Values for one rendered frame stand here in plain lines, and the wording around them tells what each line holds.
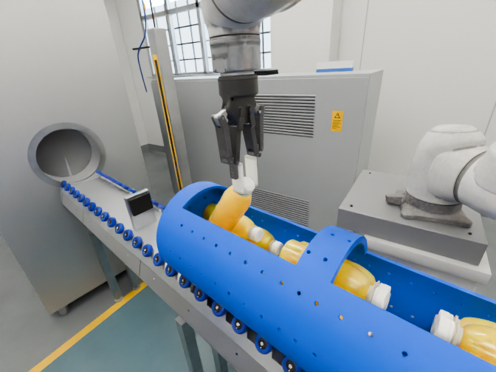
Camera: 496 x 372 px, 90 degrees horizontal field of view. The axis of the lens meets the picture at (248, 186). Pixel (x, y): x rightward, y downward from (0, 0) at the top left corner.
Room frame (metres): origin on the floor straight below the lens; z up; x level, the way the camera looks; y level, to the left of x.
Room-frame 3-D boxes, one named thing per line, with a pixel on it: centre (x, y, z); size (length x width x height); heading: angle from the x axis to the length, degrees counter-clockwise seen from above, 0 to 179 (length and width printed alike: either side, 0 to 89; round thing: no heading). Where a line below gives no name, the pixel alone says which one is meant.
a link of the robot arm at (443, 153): (0.69, -0.60, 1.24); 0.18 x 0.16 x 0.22; 14
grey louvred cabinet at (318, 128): (2.47, -0.05, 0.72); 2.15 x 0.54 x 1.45; 54
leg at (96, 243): (1.35, 1.02, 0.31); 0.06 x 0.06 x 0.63; 48
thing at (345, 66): (1.99, -0.68, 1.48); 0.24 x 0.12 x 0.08; 62
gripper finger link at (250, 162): (0.52, -0.01, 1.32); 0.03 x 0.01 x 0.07; 48
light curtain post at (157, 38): (1.28, 0.36, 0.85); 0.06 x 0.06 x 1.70; 48
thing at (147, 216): (0.93, 0.46, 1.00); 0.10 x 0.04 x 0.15; 138
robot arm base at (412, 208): (0.71, -0.58, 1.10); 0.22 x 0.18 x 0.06; 66
